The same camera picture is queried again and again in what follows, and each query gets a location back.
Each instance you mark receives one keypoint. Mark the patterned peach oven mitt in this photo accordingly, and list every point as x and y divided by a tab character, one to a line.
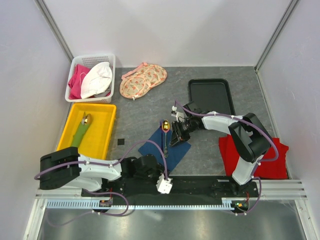
138	82

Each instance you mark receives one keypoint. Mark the white perforated basket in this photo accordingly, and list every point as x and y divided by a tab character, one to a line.
90	61

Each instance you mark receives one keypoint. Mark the white toothed cable duct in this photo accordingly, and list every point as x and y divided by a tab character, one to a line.
96	204

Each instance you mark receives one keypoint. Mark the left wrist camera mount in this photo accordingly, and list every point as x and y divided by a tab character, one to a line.
163	185

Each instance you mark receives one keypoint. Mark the black plastic tray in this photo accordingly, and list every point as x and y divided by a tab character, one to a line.
211	94

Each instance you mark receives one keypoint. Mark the iridescent gold spoon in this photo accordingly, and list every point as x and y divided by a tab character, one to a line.
166	127

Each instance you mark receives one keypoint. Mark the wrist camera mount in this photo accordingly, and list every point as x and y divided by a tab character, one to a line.
163	185
179	116

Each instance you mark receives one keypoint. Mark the red folded cloth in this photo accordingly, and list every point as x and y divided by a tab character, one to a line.
274	170

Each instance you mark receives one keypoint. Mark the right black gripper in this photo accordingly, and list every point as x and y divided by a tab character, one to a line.
177	135

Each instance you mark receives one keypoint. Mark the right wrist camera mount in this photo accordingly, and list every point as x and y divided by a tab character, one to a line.
179	116

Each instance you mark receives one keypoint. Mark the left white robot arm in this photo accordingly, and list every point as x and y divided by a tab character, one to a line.
68	168

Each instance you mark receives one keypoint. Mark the green handled tool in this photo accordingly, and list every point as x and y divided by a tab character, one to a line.
82	128

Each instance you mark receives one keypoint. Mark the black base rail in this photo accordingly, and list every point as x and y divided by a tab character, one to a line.
216	186

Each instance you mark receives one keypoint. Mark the pink cloth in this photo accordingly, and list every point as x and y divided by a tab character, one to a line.
76	80

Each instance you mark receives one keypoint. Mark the small black square marker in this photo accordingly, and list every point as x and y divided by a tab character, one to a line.
120	141

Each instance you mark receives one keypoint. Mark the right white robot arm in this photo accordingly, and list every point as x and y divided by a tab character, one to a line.
252	141

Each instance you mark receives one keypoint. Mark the yellow plastic bin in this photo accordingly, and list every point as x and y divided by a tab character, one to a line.
96	139

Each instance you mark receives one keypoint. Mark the white cloth cap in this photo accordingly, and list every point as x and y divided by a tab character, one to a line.
97	81

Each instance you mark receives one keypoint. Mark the blue paper napkin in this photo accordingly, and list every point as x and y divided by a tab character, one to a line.
175	153

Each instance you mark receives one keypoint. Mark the purple metal fork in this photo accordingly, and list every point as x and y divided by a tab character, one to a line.
161	122

